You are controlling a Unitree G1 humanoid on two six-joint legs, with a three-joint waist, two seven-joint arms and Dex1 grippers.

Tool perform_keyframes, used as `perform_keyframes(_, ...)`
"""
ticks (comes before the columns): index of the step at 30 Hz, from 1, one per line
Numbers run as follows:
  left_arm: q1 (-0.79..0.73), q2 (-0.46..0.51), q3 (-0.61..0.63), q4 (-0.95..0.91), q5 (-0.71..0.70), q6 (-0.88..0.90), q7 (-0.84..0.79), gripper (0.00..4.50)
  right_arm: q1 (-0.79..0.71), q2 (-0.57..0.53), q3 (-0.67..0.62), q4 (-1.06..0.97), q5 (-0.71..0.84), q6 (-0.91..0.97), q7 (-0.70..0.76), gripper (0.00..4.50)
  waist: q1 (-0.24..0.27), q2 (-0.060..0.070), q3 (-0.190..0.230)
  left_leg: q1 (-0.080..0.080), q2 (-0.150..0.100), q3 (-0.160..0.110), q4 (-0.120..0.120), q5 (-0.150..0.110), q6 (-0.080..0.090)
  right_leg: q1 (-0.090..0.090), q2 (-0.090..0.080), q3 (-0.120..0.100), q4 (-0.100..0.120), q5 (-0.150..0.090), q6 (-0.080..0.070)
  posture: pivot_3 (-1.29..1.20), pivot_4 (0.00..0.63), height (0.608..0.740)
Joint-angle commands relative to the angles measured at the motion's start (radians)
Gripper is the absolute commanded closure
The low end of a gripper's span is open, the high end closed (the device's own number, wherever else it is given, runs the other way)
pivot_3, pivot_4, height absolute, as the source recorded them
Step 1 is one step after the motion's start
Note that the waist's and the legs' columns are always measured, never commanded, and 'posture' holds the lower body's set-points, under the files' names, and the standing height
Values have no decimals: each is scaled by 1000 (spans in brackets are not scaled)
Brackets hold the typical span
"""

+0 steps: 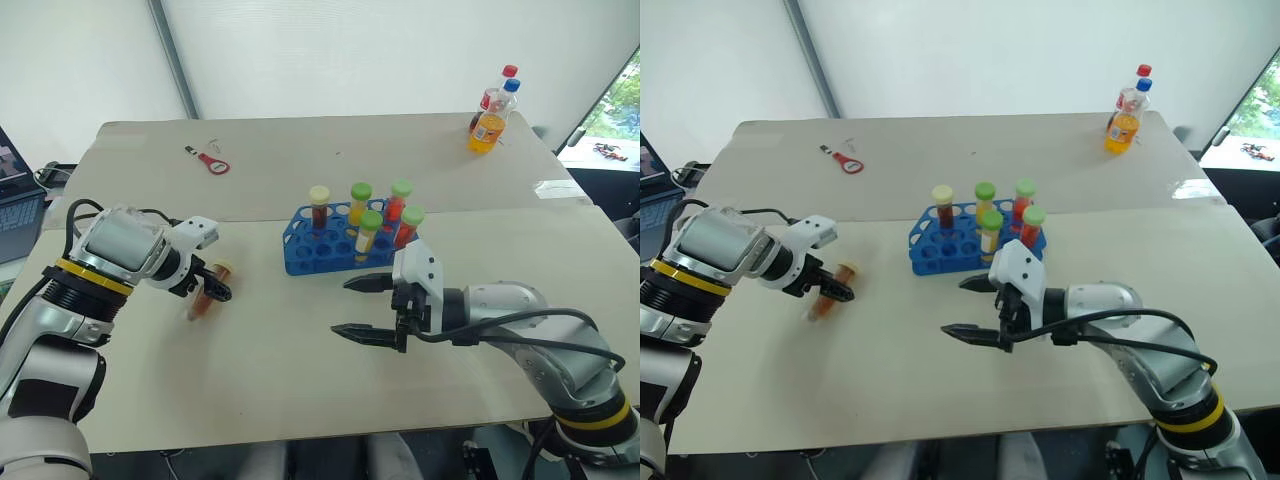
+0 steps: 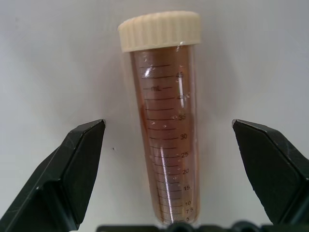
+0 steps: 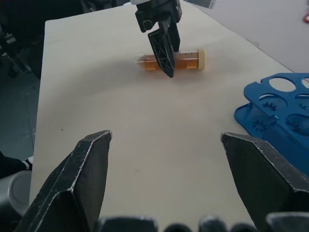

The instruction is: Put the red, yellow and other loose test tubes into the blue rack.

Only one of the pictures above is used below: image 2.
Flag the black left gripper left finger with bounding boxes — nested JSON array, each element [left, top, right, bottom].
[[0, 118, 107, 232]]

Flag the brown liquid tube, cream cap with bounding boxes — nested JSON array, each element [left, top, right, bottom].
[[117, 10, 202, 228]]

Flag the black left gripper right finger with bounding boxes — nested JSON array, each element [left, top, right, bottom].
[[231, 118, 309, 226]]

